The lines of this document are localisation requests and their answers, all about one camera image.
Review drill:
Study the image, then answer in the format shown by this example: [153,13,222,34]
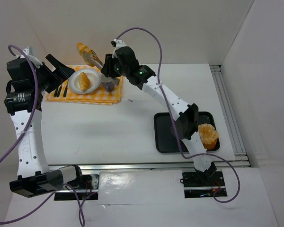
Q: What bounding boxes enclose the striped bread roll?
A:
[78,72,91,92]

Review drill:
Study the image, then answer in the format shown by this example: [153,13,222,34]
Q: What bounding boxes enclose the orange croissant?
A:
[77,43,94,67]

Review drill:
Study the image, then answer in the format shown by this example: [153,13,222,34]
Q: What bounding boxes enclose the metal tongs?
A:
[82,50,121,86]

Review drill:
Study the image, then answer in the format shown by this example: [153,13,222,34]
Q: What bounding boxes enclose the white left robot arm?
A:
[4,46,82,198]

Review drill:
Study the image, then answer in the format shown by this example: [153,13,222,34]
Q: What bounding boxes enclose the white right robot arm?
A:
[101,41,216,181]

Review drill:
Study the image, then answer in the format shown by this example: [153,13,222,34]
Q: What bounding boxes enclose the purple mug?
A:
[100,75,115,92]

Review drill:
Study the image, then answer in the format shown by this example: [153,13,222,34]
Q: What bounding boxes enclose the white paper plate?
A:
[68,69,101,94]

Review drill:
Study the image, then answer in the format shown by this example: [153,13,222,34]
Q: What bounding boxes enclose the black plastic tray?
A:
[154,112,220,154]

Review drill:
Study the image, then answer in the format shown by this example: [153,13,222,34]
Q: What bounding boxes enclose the sugared orange muffin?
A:
[198,123,219,150]

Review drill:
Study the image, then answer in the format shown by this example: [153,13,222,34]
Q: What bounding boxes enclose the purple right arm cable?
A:
[113,27,241,204]

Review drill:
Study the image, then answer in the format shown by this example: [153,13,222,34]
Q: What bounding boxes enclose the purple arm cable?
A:
[113,27,241,204]
[0,44,93,227]

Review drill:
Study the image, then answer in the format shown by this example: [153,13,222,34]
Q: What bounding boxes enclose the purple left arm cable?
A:
[0,44,93,227]

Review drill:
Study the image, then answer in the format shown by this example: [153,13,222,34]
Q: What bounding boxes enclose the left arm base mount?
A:
[54,174,99,201]

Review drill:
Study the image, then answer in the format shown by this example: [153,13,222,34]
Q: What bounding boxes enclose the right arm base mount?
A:
[179,171,227,199]

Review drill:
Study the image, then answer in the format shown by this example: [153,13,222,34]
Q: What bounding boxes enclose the aluminium rail frame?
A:
[42,64,249,166]

